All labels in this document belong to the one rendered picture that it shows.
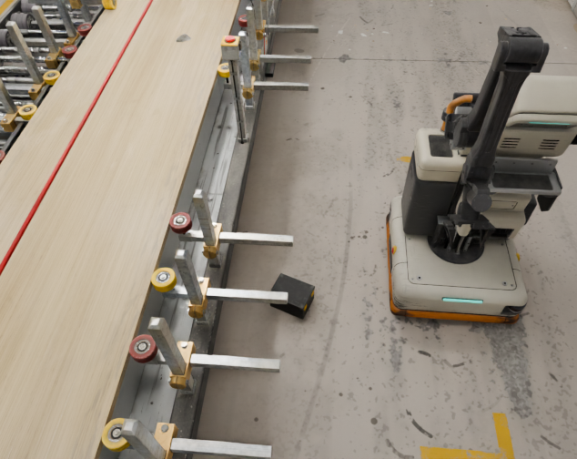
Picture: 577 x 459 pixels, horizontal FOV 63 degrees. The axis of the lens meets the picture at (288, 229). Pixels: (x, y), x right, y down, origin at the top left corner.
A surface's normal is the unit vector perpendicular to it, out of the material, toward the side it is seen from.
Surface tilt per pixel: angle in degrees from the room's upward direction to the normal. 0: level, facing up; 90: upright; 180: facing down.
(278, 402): 0
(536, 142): 98
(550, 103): 43
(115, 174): 0
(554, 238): 0
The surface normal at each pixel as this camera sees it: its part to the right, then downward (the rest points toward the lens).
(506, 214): -0.04, -0.51
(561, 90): -0.08, 0.06
